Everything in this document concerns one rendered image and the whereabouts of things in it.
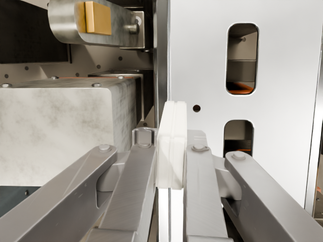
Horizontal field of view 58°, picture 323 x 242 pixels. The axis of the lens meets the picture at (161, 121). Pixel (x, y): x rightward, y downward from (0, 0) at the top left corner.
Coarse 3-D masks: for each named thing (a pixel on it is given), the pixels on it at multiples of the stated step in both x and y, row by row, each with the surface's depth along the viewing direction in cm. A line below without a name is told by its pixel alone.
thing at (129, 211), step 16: (144, 128) 14; (144, 144) 14; (128, 160) 13; (144, 160) 13; (128, 176) 11; (144, 176) 11; (128, 192) 10; (144, 192) 10; (112, 208) 9; (128, 208) 9; (144, 208) 10; (112, 224) 9; (128, 224) 9; (144, 224) 10; (96, 240) 7; (112, 240) 7; (128, 240) 7; (144, 240) 10
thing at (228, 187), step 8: (192, 136) 17; (200, 136) 17; (216, 160) 14; (216, 168) 13; (224, 168) 13; (184, 176) 14; (216, 176) 13; (224, 176) 13; (232, 176) 13; (224, 184) 13; (232, 184) 13; (224, 192) 13; (232, 192) 13; (240, 192) 13
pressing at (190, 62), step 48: (192, 0) 30; (240, 0) 30; (288, 0) 29; (192, 48) 31; (288, 48) 30; (192, 96) 32; (240, 96) 32; (288, 96) 31; (288, 144) 32; (288, 192) 33
